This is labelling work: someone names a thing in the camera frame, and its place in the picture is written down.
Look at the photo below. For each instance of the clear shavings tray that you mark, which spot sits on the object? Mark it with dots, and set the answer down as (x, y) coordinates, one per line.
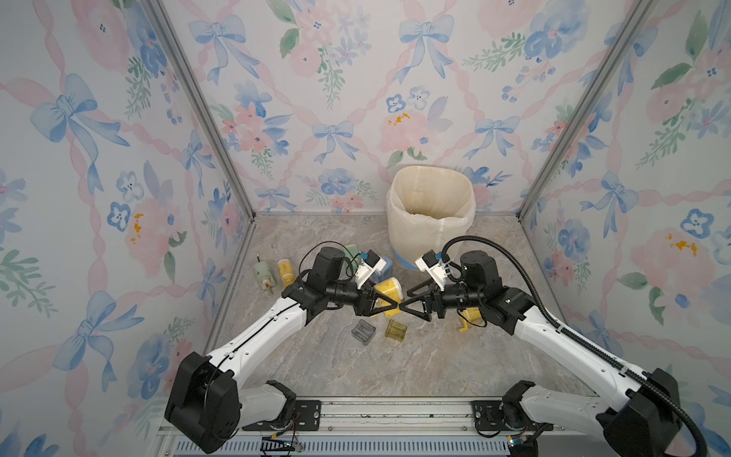
(363, 332)

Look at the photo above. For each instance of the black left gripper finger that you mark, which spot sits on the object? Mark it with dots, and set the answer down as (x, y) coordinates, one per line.
(391, 289)
(385, 311)

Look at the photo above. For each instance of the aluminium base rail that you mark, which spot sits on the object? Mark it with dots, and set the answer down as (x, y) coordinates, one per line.
(378, 426)

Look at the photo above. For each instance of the yellow pencil sharpener front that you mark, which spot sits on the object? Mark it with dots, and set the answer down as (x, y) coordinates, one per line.
(286, 272)

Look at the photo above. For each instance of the aluminium corner post right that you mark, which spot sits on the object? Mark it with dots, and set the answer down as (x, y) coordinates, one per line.
(609, 65)

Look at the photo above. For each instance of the yellow pencil sharpener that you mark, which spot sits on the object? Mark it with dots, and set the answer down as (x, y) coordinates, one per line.
(470, 318)
(401, 288)
(286, 272)

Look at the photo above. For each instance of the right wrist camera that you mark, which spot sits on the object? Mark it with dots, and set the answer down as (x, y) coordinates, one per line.
(431, 263)

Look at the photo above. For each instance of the aluminium corner post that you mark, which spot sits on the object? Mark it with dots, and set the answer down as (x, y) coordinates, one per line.
(609, 65)
(179, 61)

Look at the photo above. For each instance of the yellow pencil sharpener back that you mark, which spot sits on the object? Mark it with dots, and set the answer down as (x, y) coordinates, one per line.
(401, 288)

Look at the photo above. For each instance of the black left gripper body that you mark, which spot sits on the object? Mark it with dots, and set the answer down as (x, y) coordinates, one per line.
(360, 306)

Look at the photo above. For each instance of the cream waste bin with liner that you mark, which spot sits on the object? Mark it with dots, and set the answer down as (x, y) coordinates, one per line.
(426, 207)

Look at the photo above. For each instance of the pale green pencil sharpener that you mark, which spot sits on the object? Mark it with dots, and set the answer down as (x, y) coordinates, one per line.
(264, 275)

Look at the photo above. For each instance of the yellow pencil sharpener right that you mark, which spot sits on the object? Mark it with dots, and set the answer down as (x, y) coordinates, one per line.
(470, 318)

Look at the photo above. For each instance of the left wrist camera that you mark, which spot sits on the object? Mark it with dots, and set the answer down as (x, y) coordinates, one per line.
(372, 263)

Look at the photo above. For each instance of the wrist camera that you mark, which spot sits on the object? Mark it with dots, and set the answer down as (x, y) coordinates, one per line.
(431, 263)
(372, 263)

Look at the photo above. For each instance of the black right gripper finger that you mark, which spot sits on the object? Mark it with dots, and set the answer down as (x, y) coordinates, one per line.
(418, 307)
(427, 287)

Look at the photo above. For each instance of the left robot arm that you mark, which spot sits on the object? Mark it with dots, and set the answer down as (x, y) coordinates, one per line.
(209, 401)

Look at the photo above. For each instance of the blue pencil sharpener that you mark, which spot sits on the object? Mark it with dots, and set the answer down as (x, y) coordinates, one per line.
(388, 268)

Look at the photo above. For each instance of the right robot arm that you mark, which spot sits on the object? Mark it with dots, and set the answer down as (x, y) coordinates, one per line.
(631, 409)

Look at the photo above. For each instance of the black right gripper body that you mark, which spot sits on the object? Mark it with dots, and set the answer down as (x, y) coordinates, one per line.
(449, 298)

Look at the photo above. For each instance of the aluminium corner post left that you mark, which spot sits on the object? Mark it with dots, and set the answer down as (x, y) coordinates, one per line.
(179, 61)

